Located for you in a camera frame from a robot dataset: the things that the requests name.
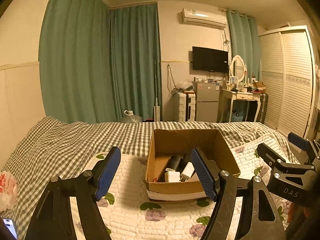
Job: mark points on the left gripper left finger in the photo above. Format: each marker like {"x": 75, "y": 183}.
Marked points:
{"x": 52, "y": 218}

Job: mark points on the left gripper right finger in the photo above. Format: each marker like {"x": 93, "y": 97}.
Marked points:
{"x": 259, "y": 218}

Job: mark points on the white charger adapter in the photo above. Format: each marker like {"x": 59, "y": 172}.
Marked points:
{"x": 172, "y": 177}

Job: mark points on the black cylinder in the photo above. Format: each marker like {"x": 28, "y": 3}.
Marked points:
{"x": 173, "y": 163}

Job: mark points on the smartphone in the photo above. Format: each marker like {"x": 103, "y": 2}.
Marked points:
{"x": 10, "y": 225}

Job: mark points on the red white plastic bag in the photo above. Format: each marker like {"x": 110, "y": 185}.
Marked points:
{"x": 8, "y": 191}

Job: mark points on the grey checkered bedsheet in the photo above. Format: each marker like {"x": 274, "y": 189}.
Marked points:
{"x": 54, "y": 148}

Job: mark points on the brown cardboard box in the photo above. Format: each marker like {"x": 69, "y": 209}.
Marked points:
{"x": 165, "y": 143}

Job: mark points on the white dressing table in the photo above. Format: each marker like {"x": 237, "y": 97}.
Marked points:
{"x": 231, "y": 101}

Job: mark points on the silver mini fridge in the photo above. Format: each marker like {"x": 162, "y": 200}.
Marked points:
{"x": 207, "y": 101}

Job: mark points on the white suitcase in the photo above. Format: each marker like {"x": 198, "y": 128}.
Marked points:
{"x": 184, "y": 107}

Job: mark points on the white mop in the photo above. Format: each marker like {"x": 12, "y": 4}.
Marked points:
{"x": 156, "y": 108}

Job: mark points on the clear water jug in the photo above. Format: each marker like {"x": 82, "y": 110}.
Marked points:
{"x": 130, "y": 117}

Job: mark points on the oval vanity mirror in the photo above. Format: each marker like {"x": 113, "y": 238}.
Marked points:
{"x": 238, "y": 68}

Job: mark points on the white wardrobe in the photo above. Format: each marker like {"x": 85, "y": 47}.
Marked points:
{"x": 288, "y": 71}

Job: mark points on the teal window curtain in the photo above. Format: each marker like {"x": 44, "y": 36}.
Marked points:
{"x": 245, "y": 41}

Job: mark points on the white air conditioner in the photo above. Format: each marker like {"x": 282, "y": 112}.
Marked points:
{"x": 203, "y": 18}

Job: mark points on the black wall television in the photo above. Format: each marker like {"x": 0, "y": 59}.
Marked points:
{"x": 210, "y": 60}

